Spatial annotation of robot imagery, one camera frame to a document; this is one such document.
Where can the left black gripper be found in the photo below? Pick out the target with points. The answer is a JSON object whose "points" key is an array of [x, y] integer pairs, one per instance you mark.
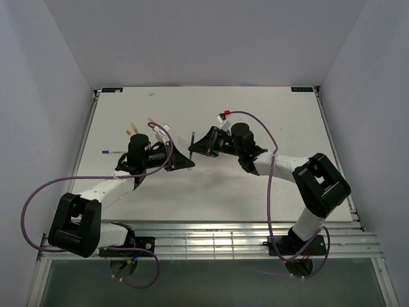
{"points": [[180, 161]]}

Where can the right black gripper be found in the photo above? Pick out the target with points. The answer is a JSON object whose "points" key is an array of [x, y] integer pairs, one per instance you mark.
{"points": [[206, 144]]}

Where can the green pen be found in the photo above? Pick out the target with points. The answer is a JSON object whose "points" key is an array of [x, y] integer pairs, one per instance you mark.
{"points": [[191, 143]]}

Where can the yellow pen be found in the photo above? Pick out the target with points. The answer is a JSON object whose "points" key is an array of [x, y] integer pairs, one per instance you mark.
{"points": [[134, 128]]}

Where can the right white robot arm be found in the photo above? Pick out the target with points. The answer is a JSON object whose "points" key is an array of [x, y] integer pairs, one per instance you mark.
{"points": [[320, 184]]}

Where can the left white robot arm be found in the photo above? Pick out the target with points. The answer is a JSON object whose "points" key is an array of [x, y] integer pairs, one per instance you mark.
{"points": [[77, 225]]}

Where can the purple capped marker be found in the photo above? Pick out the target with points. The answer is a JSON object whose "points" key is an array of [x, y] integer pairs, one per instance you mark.
{"points": [[113, 152]]}

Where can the left blue label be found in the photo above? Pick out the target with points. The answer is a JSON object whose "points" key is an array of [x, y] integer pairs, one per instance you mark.
{"points": [[112, 90]]}

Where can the blue label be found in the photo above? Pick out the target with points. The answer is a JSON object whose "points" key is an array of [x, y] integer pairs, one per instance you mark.
{"points": [[112, 90], [302, 89]]}

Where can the right blue label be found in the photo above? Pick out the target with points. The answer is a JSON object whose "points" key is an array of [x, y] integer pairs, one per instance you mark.
{"points": [[302, 89]]}

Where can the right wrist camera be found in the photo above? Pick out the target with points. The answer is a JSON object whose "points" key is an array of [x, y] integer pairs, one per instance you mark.
{"points": [[224, 123]]}

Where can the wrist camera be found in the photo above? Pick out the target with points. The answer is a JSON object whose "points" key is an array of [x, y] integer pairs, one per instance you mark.
{"points": [[161, 133], [224, 123]]}

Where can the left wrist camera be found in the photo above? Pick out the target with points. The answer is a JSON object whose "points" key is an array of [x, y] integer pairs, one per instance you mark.
{"points": [[161, 133]]}

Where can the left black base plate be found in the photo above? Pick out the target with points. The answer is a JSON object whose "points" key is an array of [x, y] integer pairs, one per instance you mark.
{"points": [[143, 246]]}

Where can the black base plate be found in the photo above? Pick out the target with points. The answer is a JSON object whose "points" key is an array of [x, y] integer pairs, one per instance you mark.
{"points": [[143, 246], [288, 247]]}

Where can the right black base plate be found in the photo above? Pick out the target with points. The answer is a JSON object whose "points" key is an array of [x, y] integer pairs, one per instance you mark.
{"points": [[288, 247]]}

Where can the aluminium frame rails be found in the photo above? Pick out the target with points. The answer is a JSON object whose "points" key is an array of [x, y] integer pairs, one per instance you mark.
{"points": [[244, 241]]}

